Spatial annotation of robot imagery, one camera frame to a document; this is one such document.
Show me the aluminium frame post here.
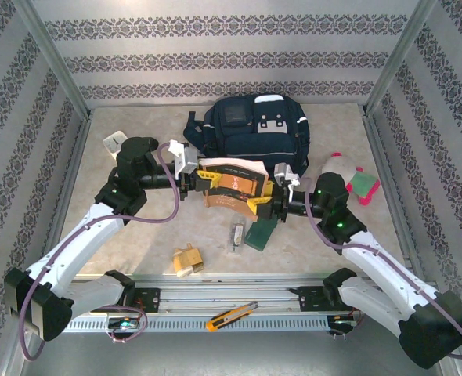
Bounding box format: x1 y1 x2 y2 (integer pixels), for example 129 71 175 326
13 0 92 118
362 0 439 117

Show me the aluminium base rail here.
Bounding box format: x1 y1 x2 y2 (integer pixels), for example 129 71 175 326
70 273 361 314

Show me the dark green pencil case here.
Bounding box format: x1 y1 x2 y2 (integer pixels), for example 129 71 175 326
243 217 279 251

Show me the white square alarm clock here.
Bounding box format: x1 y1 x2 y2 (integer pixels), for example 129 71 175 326
103 130 128 161

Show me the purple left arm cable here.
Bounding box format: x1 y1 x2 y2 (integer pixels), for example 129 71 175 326
19 141 182 361

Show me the small circuit board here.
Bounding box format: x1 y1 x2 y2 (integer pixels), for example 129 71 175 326
107 317 140 331
328 316 358 334

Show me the aluminium side rail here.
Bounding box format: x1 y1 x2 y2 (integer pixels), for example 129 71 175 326
362 109 426 283
34 113 93 283

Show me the white pink green plush toy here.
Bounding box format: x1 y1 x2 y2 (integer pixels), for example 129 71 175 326
317 151 381 208

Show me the perforated metal cable tray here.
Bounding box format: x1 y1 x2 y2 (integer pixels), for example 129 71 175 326
62 315 359 334

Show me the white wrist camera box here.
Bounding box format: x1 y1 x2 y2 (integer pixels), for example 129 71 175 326
167 139 197 175
273 162 301 193

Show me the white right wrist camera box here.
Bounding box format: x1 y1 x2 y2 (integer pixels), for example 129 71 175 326
273 162 301 193

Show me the tan wooden box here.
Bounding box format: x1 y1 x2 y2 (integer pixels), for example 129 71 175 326
171 243 206 279

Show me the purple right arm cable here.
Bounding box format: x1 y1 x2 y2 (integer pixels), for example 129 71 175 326
303 178 462 360

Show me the navy blue student backpack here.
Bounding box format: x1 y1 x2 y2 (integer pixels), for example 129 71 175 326
182 92 312 179

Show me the orange utility knife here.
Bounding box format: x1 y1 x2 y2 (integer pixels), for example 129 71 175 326
205 301 259 333

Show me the orange brown book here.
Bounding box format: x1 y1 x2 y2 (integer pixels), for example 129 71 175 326
198 156 272 224

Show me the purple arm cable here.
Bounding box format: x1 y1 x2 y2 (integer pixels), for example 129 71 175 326
19 141 182 361
303 178 462 360

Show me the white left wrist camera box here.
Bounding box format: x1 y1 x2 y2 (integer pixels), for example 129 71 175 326
167 139 197 175

